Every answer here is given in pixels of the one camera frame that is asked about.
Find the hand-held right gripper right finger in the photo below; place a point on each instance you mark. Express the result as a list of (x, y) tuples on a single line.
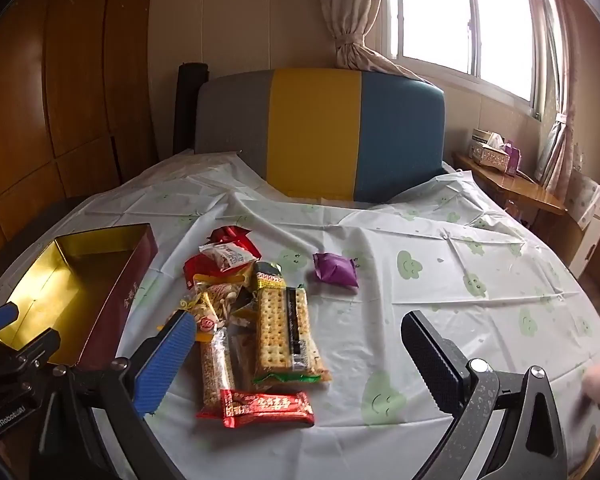
[(432, 360)]

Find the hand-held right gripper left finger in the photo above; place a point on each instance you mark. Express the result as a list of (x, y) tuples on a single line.
[(165, 365)]

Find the clear sesame bar packet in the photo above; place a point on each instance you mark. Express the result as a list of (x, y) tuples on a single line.
[(217, 370)]

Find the yellow swirl snack packet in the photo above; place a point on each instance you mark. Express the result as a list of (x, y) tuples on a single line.
[(197, 312)]

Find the maroon tin box gold interior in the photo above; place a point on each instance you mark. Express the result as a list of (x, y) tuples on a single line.
[(115, 300)]

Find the orange snack packet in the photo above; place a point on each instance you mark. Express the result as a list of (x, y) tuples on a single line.
[(217, 292)]

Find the red candy bar packet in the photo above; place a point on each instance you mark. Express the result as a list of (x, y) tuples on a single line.
[(265, 407)]

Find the clear cracker packet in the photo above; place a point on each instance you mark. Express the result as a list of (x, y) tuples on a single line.
[(272, 330)]

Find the white snack packet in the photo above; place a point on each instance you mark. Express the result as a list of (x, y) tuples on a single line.
[(225, 255)]

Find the purple snack packet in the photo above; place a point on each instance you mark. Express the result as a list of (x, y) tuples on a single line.
[(335, 270)]

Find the yellow black sesame packet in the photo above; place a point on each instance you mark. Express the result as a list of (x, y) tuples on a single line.
[(269, 276)]

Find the red glossy snack packet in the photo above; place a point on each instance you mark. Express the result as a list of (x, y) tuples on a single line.
[(230, 235)]

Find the white plastic sheet green clouds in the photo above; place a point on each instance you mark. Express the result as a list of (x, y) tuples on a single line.
[(405, 310)]

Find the wooden nightstand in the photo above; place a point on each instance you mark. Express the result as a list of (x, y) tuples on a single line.
[(525, 190)]

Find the white cabinet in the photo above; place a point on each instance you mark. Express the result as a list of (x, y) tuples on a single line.
[(592, 230)]

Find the white patterned tissue box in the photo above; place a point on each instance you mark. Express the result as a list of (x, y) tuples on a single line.
[(490, 155)]

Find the small purple box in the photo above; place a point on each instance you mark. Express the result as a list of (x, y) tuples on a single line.
[(514, 160)]

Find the wooden wardrobe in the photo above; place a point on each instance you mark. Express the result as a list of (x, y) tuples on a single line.
[(70, 85)]

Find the beige curtain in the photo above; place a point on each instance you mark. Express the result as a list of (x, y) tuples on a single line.
[(562, 150), (350, 10)]

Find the grey yellow blue headboard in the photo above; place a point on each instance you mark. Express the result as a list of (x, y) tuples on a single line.
[(315, 130)]

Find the window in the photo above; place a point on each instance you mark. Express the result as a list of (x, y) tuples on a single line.
[(430, 10)]

